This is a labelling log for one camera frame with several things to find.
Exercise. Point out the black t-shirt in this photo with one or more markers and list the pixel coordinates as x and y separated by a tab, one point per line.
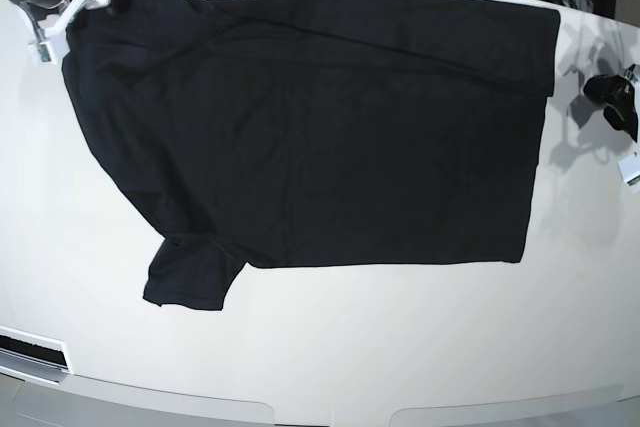
315	133

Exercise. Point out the white slotted table fixture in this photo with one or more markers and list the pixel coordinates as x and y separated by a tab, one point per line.
36	348

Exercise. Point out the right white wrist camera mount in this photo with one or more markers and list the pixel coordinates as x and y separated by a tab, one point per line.
48	45

